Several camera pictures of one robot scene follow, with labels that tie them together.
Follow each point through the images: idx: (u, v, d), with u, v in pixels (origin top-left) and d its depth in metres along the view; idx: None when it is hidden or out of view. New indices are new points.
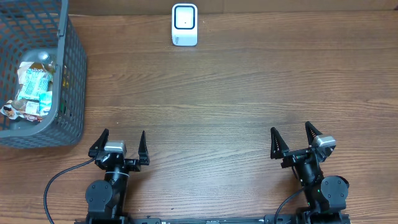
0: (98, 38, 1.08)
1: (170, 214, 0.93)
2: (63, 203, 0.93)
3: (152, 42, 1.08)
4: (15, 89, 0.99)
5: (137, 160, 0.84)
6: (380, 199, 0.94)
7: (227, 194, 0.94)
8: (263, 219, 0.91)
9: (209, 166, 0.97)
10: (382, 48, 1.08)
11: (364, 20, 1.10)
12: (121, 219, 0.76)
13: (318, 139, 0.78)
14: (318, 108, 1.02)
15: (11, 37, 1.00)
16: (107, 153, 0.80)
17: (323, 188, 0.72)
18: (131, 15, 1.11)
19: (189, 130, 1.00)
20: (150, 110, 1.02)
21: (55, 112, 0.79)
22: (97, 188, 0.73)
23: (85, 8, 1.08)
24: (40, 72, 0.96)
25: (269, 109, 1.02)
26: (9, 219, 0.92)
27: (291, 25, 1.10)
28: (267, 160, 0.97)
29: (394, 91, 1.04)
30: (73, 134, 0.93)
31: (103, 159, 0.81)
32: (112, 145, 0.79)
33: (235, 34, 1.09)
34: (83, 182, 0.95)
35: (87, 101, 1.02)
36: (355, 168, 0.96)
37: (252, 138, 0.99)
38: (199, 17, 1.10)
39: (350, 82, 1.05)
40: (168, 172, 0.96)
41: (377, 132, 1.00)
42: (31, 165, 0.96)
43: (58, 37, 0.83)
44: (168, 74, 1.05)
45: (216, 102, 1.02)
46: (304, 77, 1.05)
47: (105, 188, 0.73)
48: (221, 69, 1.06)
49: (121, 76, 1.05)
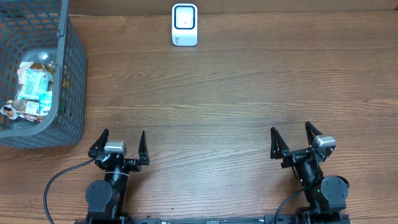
0: (98, 38, 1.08)
1: (170, 214, 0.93)
2: (63, 203, 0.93)
3: (152, 42, 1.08)
4: (15, 89, 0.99)
5: (137, 160, 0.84)
6: (380, 199, 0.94)
7: (227, 194, 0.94)
8: (263, 219, 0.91)
9: (209, 166, 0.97)
10: (382, 48, 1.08)
11: (364, 20, 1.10)
12: (121, 219, 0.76)
13: (318, 140, 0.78)
14: (318, 108, 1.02)
15: (11, 38, 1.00)
16: (107, 153, 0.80)
17: (324, 188, 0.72)
18: (131, 15, 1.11)
19: (189, 130, 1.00)
20: (150, 110, 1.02)
21: (55, 112, 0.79)
22: (97, 189, 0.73)
23: (85, 8, 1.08)
24: (40, 72, 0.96)
25: (269, 109, 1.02)
26: (9, 219, 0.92)
27: (291, 25, 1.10)
28: (267, 160, 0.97)
29: (394, 91, 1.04)
30: (73, 134, 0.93)
31: (103, 159, 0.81)
32: (112, 145, 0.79)
33: (235, 34, 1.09)
34: (83, 182, 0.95)
35: (87, 101, 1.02)
36: (355, 168, 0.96)
37: (252, 138, 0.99)
38: (199, 17, 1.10)
39: (350, 82, 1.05)
40: (168, 172, 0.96)
41: (377, 131, 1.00)
42: (31, 165, 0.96)
43: (58, 37, 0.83)
44: (168, 74, 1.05)
45: (216, 102, 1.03)
46: (304, 77, 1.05)
47: (105, 188, 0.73)
48: (220, 69, 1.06)
49: (121, 76, 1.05)
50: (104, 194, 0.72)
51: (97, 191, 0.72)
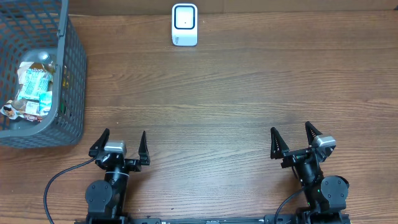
0: (98, 38, 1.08)
1: (170, 214, 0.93)
2: (63, 203, 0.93)
3: (152, 42, 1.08)
4: (15, 89, 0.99)
5: (137, 160, 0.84)
6: (380, 199, 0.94)
7: (227, 194, 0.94)
8: (263, 219, 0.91)
9: (209, 166, 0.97)
10: (382, 48, 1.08)
11: (364, 20, 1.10)
12: (121, 219, 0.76)
13: (318, 140, 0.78)
14: (318, 108, 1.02)
15: (11, 38, 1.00)
16: (107, 153, 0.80)
17: (323, 188, 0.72)
18: (131, 15, 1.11)
19: (189, 130, 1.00)
20: (150, 109, 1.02)
21: (55, 112, 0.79)
22: (97, 189, 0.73)
23: (85, 8, 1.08)
24: (40, 72, 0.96)
25: (268, 109, 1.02)
26: (9, 219, 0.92)
27: (291, 25, 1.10)
28: (267, 160, 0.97)
29: (394, 91, 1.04)
30: (73, 134, 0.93)
31: (102, 159, 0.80)
32: (112, 145, 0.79)
33: (235, 34, 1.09)
34: (83, 182, 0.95)
35: (87, 101, 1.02)
36: (355, 168, 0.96)
37: (252, 138, 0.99)
38: (199, 17, 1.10)
39: (350, 82, 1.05)
40: (168, 172, 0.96)
41: (377, 131, 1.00)
42: (31, 165, 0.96)
43: (58, 37, 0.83)
44: (168, 74, 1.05)
45: (216, 102, 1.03)
46: (304, 77, 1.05)
47: (105, 188, 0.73)
48: (220, 70, 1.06)
49: (121, 76, 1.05)
50: (104, 193, 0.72)
51: (97, 191, 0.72)
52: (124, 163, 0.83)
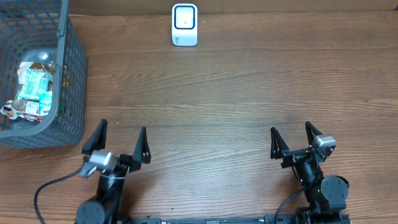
0: (98, 38, 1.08)
1: (170, 214, 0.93)
2: (63, 203, 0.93)
3: (152, 42, 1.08)
4: (15, 89, 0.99)
5: (130, 165, 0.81)
6: (380, 199, 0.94)
7: (227, 194, 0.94)
8: (263, 219, 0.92)
9: (209, 166, 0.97)
10: (382, 48, 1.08)
11: (364, 21, 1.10)
12: None
13: (318, 140, 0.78)
14: (318, 108, 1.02)
15: (11, 38, 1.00)
16: (92, 166, 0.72)
17: (323, 188, 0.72)
18: (131, 15, 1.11)
19: (189, 130, 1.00)
20: (150, 110, 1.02)
21: (55, 112, 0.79)
22: (87, 210, 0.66)
23: (85, 8, 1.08)
24: (40, 72, 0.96)
25: (269, 109, 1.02)
26: (9, 219, 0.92)
27: (291, 25, 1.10)
28: (267, 160, 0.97)
29: (393, 91, 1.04)
30: (73, 134, 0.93)
31: (88, 173, 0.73)
32: (97, 157, 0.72)
33: (235, 34, 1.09)
34: (83, 182, 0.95)
35: (87, 101, 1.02)
36: (355, 168, 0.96)
37: (252, 138, 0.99)
38: (199, 17, 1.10)
39: (350, 82, 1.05)
40: (168, 172, 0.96)
41: (377, 131, 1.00)
42: (31, 165, 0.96)
43: (58, 37, 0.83)
44: (168, 74, 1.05)
45: (216, 102, 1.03)
46: (305, 77, 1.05)
47: (97, 210, 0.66)
48: (221, 70, 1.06)
49: (121, 76, 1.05)
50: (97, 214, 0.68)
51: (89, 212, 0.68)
52: (119, 168, 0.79)
